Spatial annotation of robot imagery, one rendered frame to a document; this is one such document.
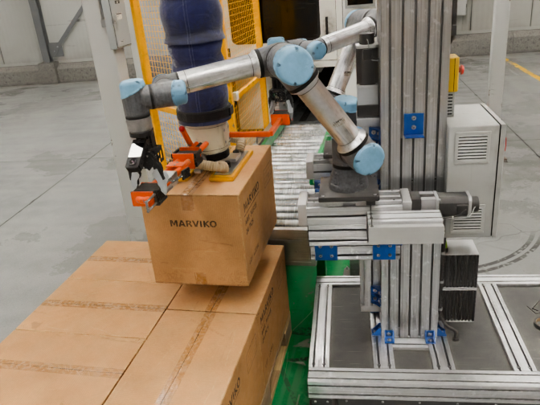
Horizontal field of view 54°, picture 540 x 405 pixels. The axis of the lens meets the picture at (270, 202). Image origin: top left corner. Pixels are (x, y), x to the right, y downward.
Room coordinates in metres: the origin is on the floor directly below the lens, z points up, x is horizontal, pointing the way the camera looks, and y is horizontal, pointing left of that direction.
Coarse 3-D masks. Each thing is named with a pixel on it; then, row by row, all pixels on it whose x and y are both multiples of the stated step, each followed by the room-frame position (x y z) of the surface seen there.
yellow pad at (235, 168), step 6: (234, 150) 2.22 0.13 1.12; (246, 150) 2.28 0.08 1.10; (252, 150) 2.30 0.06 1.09; (240, 156) 2.21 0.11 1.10; (246, 156) 2.22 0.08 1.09; (228, 162) 2.07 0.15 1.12; (234, 162) 2.13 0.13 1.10; (240, 162) 2.14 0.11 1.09; (246, 162) 2.18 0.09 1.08; (234, 168) 2.06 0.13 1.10; (240, 168) 2.09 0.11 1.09; (216, 174) 2.01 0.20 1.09; (222, 174) 2.01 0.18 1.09; (228, 174) 2.00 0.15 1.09; (234, 174) 2.00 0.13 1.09; (210, 180) 2.00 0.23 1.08; (216, 180) 1.99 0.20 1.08; (222, 180) 1.98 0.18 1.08; (228, 180) 1.98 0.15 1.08
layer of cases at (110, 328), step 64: (128, 256) 2.44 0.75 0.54; (64, 320) 1.91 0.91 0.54; (128, 320) 1.87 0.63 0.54; (192, 320) 1.83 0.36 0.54; (256, 320) 1.82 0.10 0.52; (0, 384) 1.54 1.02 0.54; (64, 384) 1.51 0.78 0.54; (128, 384) 1.48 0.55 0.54; (192, 384) 1.45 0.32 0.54; (256, 384) 1.72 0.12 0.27
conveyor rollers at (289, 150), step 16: (288, 128) 4.59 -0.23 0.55; (304, 128) 4.55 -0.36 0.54; (320, 128) 4.52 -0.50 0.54; (272, 144) 4.16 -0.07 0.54; (288, 144) 4.13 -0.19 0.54; (304, 144) 4.10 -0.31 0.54; (320, 144) 4.06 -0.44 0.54; (272, 160) 3.79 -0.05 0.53; (288, 160) 3.76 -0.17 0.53; (304, 160) 3.73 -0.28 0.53; (288, 176) 3.40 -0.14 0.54; (304, 176) 3.37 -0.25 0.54; (288, 192) 3.12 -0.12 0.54; (288, 208) 2.85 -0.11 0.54; (288, 224) 2.66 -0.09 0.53
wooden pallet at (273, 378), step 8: (288, 320) 2.36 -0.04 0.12; (288, 328) 2.35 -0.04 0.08; (288, 336) 2.33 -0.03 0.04; (280, 344) 2.15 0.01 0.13; (280, 352) 2.22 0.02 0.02; (280, 360) 2.16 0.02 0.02; (272, 368) 1.97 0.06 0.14; (280, 368) 2.11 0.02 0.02; (272, 376) 2.05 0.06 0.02; (272, 384) 2.00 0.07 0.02; (264, 392) 1.82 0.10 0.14; (272, 392) 1.94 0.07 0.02; (264, 400) 1.80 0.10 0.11
